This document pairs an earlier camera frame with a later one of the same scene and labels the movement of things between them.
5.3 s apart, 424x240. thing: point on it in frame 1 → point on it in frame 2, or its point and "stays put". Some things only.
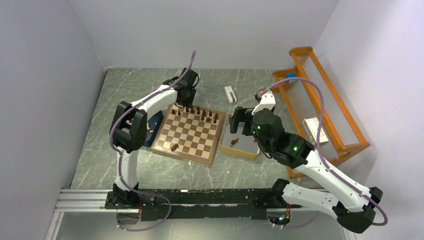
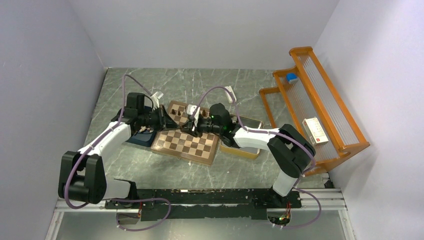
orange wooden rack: x=310 y=107 stays put
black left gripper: x=188 y=103 → x=165 y=121
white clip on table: x=228 y=89 stays put
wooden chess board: x=190 y=133 stays put
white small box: x=311 y=125 stays put
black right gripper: x=241 y=114 → x=190 y=129
